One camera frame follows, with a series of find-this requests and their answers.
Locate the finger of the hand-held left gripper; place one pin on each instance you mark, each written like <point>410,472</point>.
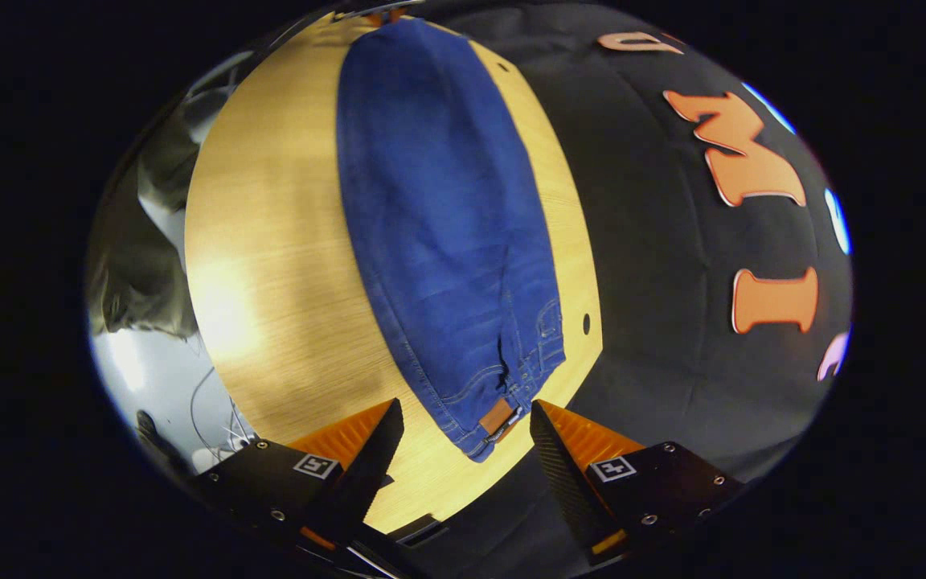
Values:
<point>387,16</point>

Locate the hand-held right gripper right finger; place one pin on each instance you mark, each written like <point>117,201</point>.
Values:
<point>563,482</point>

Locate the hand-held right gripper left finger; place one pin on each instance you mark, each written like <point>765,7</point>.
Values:
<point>366,474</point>

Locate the blue denim jeans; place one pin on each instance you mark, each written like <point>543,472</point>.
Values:
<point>447,225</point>

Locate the dark grey cloth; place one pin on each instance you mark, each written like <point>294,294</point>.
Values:
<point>141,265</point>

